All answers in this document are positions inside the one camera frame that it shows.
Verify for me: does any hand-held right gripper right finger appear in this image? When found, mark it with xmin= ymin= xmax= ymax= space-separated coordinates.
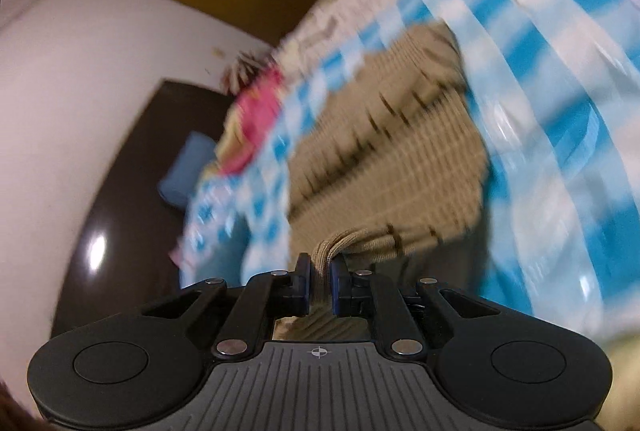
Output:
xmin=330 ymin=256 xmax=503 ymax=359

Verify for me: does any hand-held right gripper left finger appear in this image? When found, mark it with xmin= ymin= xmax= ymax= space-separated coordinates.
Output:
xmin=137 ymin=253 xmax=314 ymax=359

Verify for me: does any beige striped knit sweater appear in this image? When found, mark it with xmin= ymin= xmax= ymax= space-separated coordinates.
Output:
xmin=272 ymin=23 xmax=493 ymax=342

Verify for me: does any teal cloth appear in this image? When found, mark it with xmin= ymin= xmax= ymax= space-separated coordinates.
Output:
xmin=192 ymin=215 xmax=257 ymax=288

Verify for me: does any blue pillow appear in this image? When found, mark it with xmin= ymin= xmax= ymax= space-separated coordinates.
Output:
xmin=157 ymin=133 xmax=217 ymax=210

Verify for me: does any pink floral quilt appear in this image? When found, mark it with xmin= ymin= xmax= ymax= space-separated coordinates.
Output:
xmin=215 ymin=61 xmax=297 ymax=176

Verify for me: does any dark wooden headboard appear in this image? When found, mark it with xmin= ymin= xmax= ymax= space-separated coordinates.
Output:
xmin=52 ymin=80 xmax=242 ymax=339

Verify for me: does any red white striped cloth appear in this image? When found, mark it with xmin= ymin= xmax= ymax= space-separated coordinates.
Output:
xmin=221 ymin=50 xmax=273 ymax=96

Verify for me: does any blue checked plastic sheet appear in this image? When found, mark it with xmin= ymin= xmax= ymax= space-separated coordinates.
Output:
xmin=177 ymin=0 xmax=640 ymax=342

